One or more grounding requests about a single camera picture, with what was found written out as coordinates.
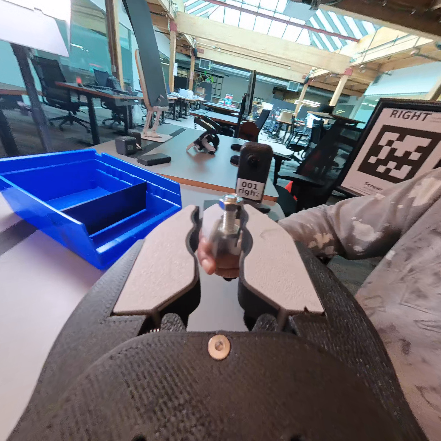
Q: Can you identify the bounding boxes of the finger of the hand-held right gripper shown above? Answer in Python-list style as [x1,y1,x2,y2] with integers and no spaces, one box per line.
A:
[226,220,244,257]
[201,206,223,249]

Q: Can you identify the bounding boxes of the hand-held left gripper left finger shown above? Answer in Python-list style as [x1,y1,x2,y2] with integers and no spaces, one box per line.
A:
[113,205,201,322]

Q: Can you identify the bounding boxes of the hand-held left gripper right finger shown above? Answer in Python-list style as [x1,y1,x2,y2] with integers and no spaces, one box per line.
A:
[238,206,325,324]

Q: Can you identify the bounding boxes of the silver hex nut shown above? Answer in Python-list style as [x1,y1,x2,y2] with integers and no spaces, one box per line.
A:
[219,194,244,211]

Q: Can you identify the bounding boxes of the blue plastic bin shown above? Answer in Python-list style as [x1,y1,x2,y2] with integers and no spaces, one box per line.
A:
[0,149,182,270]

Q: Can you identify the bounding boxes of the black monitor on arm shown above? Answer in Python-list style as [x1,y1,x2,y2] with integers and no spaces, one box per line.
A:
[235,70,258,136]

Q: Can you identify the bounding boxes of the person's right hand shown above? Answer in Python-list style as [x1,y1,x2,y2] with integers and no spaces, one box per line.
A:
[197,236,242,280]

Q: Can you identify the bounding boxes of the black headset device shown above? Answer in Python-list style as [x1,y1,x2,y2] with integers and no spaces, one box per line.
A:
[186,132,220,155]

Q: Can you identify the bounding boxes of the grey wood-edged table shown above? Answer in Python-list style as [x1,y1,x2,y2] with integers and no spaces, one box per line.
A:
[88,123,280,203]

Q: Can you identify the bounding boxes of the dark office desk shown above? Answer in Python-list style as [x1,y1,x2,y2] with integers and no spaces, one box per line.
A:
[190,110,242,126]

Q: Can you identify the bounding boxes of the black office chair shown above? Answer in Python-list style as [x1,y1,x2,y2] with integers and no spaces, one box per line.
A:
[30,56,91,133]
[276,119,364,214]
[101,76,133,129]

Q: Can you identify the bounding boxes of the black bin divider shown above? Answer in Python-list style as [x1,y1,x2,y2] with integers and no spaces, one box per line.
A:
[61,181,149,235]

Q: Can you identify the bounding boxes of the black flat case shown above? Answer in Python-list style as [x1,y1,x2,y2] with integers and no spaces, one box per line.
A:
[137,153,172,167]

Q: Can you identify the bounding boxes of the small black box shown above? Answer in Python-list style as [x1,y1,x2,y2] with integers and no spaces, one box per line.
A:
[115,135,142,156]

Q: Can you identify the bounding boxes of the black framed marker sign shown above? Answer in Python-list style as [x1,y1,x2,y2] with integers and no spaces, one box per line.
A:
[336,98,441,198]

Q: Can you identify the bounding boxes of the person's grey sweatshirt torso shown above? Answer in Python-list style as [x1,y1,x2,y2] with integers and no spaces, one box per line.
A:
[355,193,441,441]

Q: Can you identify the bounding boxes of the black leaning board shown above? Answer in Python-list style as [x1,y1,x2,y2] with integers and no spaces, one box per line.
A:
[122,0,173,142]

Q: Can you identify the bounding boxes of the wooden office desk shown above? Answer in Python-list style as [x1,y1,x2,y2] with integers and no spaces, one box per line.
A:
[0,83,43,157]
[55,82,144,145]

